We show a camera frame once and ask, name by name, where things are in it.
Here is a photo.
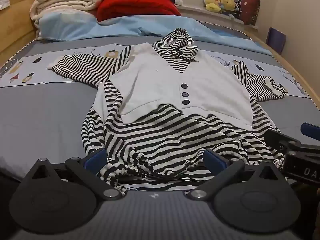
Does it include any red blanket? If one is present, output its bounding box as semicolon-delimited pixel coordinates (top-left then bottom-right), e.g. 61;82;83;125
97;0;182;22

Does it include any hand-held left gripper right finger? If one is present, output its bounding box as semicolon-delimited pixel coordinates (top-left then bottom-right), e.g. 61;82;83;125
187;149;288;201

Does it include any black white striped hooded sweater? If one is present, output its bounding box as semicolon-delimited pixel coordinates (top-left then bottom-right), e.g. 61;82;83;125
47;27;288;192

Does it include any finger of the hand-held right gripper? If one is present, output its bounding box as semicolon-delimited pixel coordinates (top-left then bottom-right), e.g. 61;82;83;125
264;128;298;152
300;122;320;143

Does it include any white window sill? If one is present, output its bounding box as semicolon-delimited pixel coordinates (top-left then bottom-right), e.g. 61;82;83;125
179;4;258;33

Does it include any grey printed bed sheet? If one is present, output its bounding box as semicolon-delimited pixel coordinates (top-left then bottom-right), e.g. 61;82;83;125
0;15;320;188

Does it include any cream folded blanket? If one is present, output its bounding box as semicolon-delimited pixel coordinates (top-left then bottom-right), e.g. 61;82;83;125
29;0;102;40

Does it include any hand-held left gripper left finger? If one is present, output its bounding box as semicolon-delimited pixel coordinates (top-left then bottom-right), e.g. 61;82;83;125
24;148;123;201

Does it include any purple board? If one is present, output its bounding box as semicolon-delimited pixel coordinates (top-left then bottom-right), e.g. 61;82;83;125
265;27;287;55

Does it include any light blue duvet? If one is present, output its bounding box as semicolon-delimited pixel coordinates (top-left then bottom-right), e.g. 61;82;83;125
37;14;273;57

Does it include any dark red cushion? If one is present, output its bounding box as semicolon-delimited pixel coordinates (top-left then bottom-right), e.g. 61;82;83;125
239;0;261;26

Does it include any yellow plush toy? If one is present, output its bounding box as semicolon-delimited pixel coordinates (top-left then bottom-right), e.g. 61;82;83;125
203;0;223;13
220;0;237;12

